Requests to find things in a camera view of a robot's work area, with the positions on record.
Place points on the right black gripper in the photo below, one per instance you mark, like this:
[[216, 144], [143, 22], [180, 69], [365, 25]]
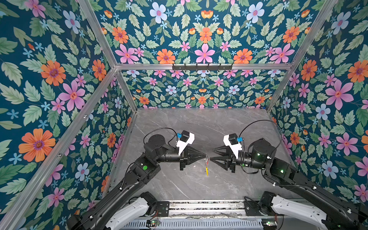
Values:
[[230, 161]]

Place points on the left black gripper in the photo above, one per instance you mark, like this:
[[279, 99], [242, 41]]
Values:
[[196, 155]]

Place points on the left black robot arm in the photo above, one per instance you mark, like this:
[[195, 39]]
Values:
[[139, 173]]

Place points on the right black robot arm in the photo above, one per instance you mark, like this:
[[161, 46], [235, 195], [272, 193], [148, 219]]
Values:
[[325, 210]]

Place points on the right small circuit board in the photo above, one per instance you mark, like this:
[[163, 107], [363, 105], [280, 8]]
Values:
[[269, 224]]

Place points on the small circuit board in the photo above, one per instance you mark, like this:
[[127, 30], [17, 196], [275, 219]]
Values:
[[269, 224], [153, 223]]

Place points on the left small circuit board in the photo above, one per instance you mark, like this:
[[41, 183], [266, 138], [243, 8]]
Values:
[[153, 223]]

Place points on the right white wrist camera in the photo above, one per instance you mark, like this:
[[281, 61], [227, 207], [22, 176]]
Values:
[[234, 143]]

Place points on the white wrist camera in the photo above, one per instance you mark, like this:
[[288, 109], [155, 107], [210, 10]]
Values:
[[234, 143], [185, 138]]

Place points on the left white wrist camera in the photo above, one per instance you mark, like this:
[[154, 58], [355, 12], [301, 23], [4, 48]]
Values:
[[185, 138]]

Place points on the aluminium front rail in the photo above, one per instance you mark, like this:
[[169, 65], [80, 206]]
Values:
[[207, 211]]

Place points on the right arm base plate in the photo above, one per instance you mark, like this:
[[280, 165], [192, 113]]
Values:
[[252, 208]]

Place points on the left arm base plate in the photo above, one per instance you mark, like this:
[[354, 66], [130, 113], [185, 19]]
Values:
[[160, 209]]

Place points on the black hook rail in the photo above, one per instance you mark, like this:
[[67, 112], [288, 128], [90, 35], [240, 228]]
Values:
[[202, 67]]

